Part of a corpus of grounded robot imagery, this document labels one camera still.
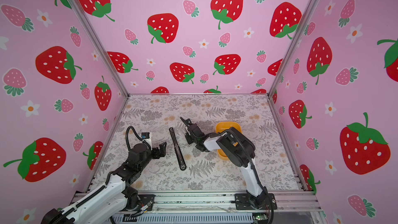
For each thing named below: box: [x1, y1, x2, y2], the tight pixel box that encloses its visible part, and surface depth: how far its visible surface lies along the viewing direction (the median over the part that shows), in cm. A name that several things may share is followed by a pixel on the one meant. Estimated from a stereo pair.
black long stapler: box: [168, 127, 187, 171], surface depth 92 cm
